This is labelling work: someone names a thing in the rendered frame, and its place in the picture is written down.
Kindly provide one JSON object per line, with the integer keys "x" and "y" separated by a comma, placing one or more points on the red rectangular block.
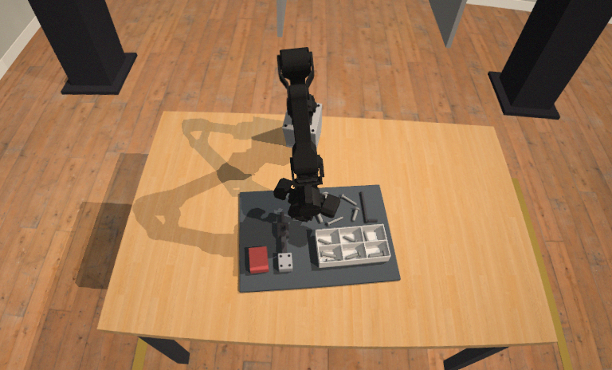
{"x": 258, "y": 260}

